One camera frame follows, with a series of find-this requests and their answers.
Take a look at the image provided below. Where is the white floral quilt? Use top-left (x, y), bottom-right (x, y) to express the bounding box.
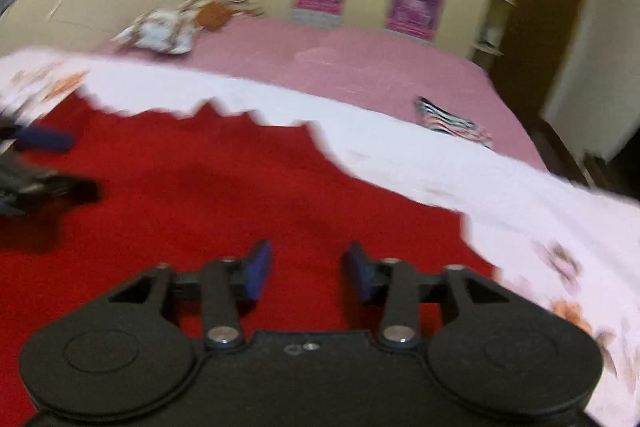
top-left (0, 47), bottom-right (640, 427)

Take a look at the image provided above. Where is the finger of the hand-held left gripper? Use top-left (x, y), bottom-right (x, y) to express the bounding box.
top-left (0, 112), bottom-right (77, 154)
top-left (0, 157), bottom-right (101, 218)

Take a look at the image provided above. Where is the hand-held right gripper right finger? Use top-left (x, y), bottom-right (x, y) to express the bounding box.
top-left (341, 241), bottom-right (512, 353)

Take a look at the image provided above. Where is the red long-sleeved knit dress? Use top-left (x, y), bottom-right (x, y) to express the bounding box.
top-left (0, 89), bottom-right (501, 427)

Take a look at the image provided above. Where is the brown wooden door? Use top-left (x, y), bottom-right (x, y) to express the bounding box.
top-left (492, 0), bottom-right (591, 148)

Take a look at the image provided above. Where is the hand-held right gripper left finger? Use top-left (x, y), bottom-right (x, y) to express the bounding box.
top-left (107, 239), bottom-right (274, 353)

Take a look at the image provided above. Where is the orange patterned pillow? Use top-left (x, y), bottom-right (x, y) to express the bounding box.
top-left (196, 0), bottom-right (237, 31)

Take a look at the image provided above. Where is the pink checked bed sheet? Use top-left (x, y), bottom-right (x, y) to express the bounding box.
top-left (95, 17), bottom-right (548, 170)

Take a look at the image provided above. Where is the striped folded cloth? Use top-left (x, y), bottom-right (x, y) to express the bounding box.
top-left (414, 96), bottom-right (495, 150)

